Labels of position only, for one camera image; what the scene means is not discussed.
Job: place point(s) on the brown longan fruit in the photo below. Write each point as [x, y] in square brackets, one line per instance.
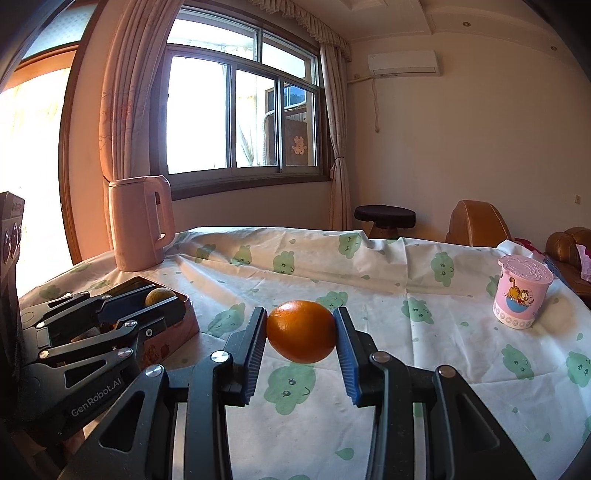
[157, 295]

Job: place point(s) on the beige curtain right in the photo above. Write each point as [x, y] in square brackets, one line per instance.
[334, 74]

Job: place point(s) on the pink electric kettle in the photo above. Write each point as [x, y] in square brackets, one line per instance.
[141, 221]

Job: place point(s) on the pink cartoon cup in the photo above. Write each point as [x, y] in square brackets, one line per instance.
[521, 290]

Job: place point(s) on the window with dark frame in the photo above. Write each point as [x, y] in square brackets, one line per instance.
[236, 103]

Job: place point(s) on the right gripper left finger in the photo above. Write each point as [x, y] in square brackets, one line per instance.
[246, 348]

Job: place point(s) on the dark round stool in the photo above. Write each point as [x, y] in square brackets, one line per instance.
[387, 220]

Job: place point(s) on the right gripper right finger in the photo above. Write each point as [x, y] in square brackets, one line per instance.
[354, 347]

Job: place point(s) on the white air conditioner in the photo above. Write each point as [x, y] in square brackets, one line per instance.
[405, 63]

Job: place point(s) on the brown leather armchair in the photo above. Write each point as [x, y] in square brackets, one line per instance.
[477, 223]

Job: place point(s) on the brown leather sofa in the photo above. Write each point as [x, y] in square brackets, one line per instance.
[564, 259]

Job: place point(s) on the small orange kumquat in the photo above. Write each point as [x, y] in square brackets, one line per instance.
[302, 331]

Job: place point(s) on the pink metal tin box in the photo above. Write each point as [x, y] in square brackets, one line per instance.
[161, 328]

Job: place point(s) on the pink curtain left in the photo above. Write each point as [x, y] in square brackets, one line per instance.
[134, 55]

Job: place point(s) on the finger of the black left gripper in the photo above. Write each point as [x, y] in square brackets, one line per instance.
[88, 345]
[61, 321]

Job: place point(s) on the floral pink cushion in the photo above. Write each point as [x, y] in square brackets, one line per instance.
[585, 262]

